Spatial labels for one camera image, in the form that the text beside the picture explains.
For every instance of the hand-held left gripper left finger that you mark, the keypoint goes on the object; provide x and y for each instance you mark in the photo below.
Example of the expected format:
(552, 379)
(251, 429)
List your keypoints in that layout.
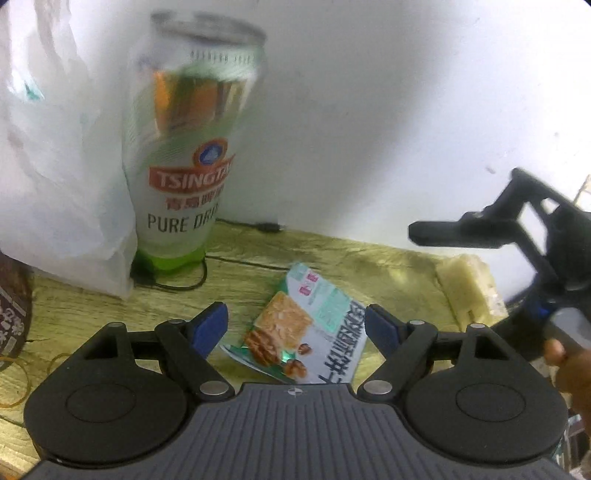
(210, 327)

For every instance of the green white beer can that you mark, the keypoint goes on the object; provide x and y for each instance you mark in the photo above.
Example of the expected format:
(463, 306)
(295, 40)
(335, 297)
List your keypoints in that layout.
(184, 138)

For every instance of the green wood-grain desktop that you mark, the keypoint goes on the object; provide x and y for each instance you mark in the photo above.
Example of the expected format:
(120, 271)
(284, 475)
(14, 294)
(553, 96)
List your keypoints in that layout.
(369, 258)

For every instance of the green white biscuit packet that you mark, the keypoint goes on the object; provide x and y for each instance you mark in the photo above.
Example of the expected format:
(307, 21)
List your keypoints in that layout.
(300, 318)

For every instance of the white plastic bag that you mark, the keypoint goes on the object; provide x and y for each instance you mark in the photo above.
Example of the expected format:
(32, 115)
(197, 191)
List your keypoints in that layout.
(55, 161)

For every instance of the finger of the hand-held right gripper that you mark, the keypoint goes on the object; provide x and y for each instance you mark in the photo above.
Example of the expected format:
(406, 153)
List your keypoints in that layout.
(438, 233)

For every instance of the person's right hand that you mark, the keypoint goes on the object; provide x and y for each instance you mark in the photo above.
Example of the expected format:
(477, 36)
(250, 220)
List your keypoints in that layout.
(575, 378)

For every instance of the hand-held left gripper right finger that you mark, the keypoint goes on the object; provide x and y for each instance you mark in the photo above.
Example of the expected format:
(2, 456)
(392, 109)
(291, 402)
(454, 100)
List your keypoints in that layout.
(381, 330)

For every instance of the purple lidded food can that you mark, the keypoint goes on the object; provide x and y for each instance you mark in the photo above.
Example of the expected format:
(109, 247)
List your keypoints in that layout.
(14, 314)

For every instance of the clear soda cracker packet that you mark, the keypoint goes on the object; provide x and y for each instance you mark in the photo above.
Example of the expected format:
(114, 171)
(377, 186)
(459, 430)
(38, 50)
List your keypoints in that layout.
(471, 286)

